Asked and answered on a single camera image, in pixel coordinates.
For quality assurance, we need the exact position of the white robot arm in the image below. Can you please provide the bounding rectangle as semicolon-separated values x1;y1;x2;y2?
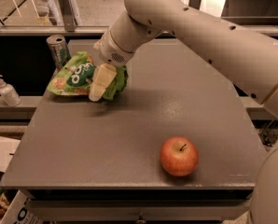
94;0;278;224

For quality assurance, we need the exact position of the black cable on floor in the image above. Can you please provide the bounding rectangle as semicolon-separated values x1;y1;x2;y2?
259;119;278;147

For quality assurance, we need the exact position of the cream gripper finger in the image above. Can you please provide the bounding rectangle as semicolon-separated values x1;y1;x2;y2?
89;63;117;102

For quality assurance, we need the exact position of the green rice chip bag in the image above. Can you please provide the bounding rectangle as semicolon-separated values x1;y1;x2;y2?
48;51;128;101

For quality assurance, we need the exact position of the drawer knob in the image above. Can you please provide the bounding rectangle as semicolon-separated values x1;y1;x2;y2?
135;212;146;224

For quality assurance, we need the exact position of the white pump dispenser bottle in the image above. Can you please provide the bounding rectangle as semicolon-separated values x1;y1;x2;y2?
0;75;21;106

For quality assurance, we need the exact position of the white paper sheet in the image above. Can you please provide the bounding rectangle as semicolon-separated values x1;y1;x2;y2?
0;136;20;173

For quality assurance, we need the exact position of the left metal railing post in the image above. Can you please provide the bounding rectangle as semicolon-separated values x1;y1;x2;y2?
58;0;75;32

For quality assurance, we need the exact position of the grey drawer front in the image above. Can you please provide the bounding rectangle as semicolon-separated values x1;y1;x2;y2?
27;201;250;221

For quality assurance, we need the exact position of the silver redbull can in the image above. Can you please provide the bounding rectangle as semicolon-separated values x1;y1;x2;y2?
47;35;71;70

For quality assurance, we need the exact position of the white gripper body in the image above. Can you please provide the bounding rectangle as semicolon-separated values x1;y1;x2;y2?
93;31;134;67

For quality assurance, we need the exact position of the white cardboard box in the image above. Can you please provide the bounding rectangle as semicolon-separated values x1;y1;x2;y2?
0;191;44;224

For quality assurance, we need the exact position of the red apple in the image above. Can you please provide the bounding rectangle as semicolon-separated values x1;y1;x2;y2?
160;136;199;176

